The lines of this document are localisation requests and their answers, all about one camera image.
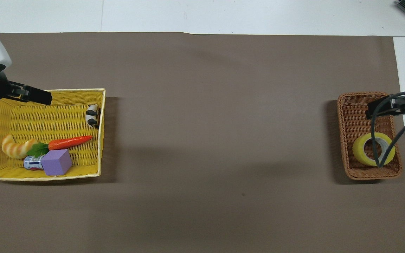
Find brown wicker basket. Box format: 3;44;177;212
337;92;403;180

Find purple cube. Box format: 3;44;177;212
41;149;73;176

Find orange toy carrot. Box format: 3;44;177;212
26;135;93;158

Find small blue white can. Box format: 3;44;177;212
24;156;45;171

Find yellow woven basket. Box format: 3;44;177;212
0;88;106;181

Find black cable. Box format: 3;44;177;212
371;91;405;168

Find black and white toy cow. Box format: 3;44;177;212
85;104;101;129

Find toy croissant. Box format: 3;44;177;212
1;134;38;159

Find yellow tape roll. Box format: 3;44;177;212
352;132;396;167

